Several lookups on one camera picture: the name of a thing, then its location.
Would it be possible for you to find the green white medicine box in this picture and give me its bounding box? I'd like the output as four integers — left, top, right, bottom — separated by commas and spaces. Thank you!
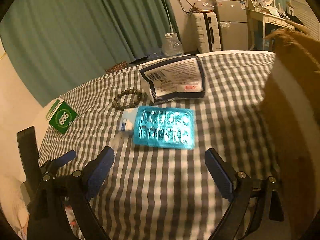
46, 98, 78, 134

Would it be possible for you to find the brown cardboard box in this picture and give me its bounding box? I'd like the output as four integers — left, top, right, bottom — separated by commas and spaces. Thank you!
261, 29, 319, 239

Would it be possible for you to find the green checkered tablecloth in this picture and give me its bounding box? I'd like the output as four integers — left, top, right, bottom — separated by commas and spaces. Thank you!
40, 51, 279, 239

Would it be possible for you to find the white blue small box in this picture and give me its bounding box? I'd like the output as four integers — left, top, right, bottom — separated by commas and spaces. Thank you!
119, 108, 138, 134

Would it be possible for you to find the blue foil pill blister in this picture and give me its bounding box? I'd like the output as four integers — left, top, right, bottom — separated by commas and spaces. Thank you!
133, 106, 195, 150

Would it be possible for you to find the green curtain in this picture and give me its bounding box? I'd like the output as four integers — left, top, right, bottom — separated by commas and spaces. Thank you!
1, 0, 178, 106

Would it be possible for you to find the white navy printed pouch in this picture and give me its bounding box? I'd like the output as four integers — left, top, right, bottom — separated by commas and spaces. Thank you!
139, 55, 207, 104

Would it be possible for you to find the clear water bottle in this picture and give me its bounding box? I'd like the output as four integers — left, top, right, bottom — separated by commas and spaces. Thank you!
162, 33, 184, 57

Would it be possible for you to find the white suitcase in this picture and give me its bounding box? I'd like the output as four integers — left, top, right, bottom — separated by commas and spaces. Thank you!
191, 11, 221, 53

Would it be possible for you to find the white vanity desk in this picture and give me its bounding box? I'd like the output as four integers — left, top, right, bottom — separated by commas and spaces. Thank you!
247, 9, 297, 50

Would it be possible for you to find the small grey refrigerator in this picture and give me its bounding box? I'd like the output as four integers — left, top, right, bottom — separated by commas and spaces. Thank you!
215, 0, 248, 50

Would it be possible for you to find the dark wooden bead bracelet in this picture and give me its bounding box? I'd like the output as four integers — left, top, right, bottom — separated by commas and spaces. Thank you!
111, 88, 144, 111

